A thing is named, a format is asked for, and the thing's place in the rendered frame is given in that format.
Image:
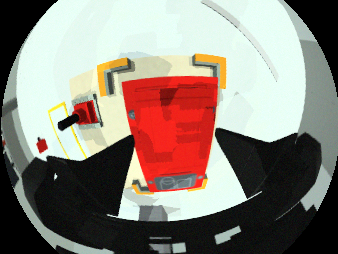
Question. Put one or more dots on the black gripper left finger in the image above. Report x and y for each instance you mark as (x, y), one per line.
(102, 176)

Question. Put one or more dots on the red toy car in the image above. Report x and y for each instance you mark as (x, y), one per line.
(180, 180)

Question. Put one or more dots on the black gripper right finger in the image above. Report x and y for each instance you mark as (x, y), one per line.
(251, 159)

